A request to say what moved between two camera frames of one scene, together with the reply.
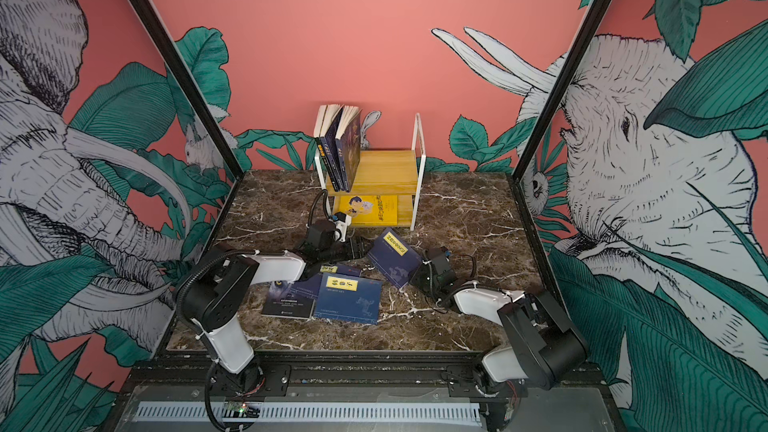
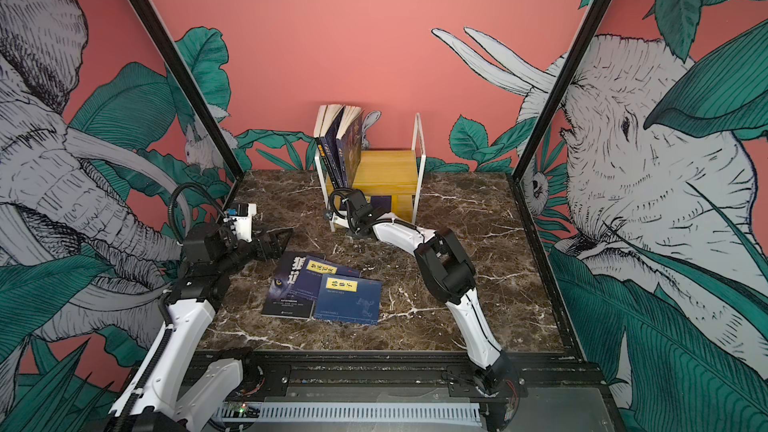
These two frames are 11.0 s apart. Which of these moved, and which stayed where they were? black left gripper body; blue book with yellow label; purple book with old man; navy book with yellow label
Moved: black left gripper body
Stayed: purple book with old man; navy book with yellow label; blue book with yellow label
